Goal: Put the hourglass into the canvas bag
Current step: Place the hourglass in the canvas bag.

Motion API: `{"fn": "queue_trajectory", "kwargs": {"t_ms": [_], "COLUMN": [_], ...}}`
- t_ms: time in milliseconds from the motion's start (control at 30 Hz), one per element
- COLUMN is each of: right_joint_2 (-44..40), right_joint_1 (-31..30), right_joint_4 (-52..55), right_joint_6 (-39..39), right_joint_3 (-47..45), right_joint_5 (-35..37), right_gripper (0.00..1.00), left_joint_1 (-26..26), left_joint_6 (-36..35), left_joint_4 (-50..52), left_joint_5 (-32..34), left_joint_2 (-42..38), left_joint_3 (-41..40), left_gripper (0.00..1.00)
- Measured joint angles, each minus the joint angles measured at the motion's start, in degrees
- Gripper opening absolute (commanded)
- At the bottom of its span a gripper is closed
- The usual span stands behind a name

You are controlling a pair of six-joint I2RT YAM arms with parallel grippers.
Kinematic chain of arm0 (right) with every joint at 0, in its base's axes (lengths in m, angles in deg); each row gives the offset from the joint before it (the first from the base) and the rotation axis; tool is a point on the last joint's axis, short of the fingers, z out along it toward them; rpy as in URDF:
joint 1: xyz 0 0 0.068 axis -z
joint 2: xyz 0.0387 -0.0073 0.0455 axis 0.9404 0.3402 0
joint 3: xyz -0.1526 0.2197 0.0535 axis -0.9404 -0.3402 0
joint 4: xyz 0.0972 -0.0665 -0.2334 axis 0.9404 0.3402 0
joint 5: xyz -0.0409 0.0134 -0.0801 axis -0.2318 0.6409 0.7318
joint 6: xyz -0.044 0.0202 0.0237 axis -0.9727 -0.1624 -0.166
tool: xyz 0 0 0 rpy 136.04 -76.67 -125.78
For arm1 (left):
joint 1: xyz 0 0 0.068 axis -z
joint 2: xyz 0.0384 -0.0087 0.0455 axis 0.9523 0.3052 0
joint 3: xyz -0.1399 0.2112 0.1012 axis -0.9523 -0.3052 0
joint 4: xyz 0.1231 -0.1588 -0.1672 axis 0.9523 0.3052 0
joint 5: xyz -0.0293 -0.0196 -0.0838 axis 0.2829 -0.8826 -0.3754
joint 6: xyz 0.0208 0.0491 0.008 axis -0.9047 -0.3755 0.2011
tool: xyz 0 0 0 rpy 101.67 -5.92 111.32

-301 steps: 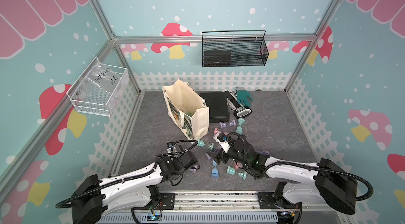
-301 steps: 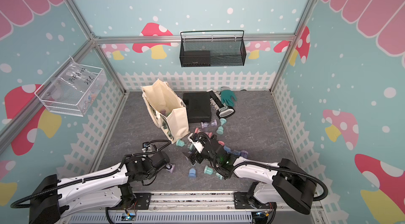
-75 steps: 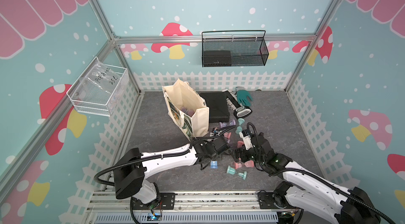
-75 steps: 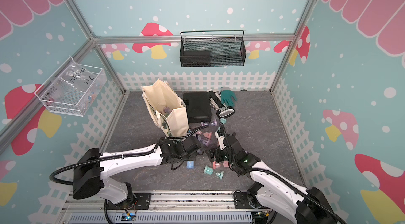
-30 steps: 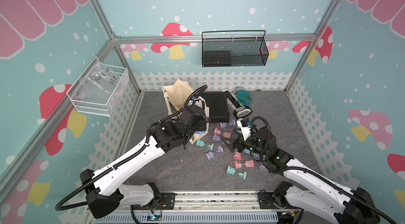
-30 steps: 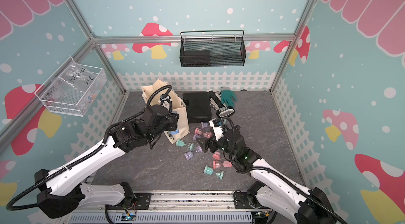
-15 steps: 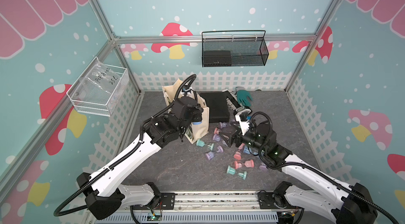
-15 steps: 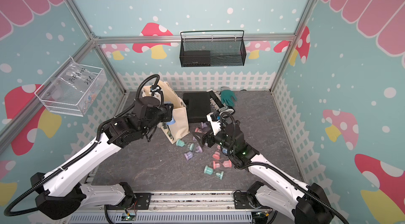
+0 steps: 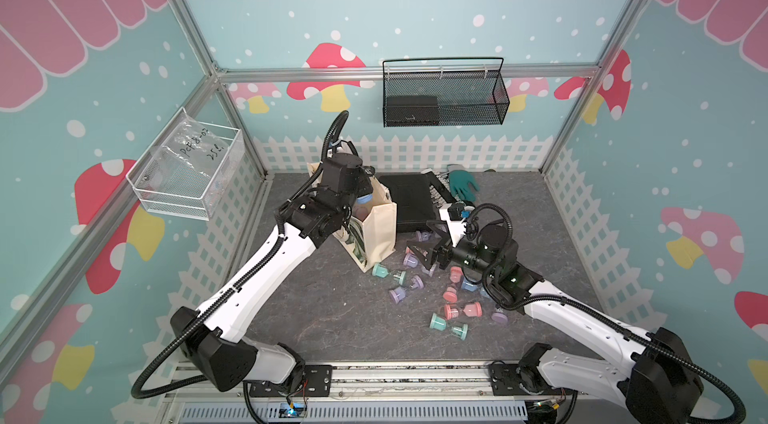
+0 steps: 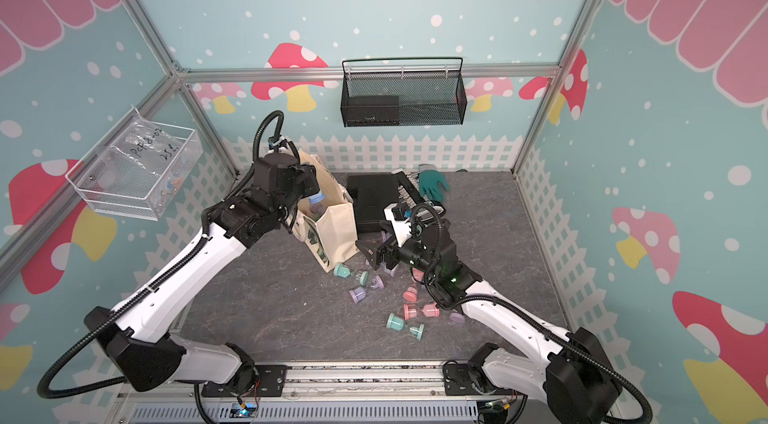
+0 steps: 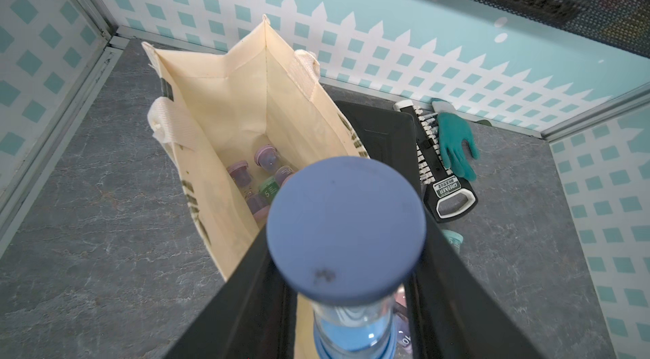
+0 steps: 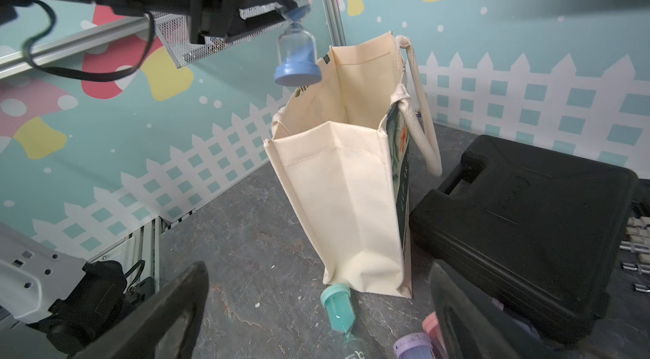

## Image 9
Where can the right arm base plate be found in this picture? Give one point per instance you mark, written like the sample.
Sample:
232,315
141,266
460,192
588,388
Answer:
511,379

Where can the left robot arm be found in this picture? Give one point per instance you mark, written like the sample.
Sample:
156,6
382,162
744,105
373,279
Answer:
213,335

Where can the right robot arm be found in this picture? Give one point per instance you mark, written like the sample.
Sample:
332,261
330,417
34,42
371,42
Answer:
650,374

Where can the plastic bag in basket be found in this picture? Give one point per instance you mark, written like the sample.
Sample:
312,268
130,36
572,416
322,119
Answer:
192,154

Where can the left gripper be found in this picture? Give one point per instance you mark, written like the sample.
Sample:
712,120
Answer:
367,188

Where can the cream canvas tote bag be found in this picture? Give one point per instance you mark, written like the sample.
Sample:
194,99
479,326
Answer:
371,232

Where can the black box in basket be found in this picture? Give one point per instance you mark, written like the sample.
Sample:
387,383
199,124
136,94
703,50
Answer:
411,111

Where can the blue hourglass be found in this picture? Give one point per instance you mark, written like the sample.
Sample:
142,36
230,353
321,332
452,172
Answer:
365,201

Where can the green rubber glove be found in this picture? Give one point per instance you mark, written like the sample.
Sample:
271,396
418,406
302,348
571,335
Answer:
462,183

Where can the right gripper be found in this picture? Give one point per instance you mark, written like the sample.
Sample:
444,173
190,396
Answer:
450,250

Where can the black white hair brush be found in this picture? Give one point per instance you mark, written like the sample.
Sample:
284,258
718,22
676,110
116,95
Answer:
441,195

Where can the black flat box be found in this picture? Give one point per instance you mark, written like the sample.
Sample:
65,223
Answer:
413,198

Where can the pink hourglass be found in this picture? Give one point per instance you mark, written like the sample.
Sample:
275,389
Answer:
452,311

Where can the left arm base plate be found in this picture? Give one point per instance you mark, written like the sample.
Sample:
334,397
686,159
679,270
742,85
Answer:
309,381

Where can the black mesh wall basket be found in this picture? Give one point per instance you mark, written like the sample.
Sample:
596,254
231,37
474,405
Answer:
470,91

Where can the green hourglass front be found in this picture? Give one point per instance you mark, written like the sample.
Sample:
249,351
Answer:
441,324

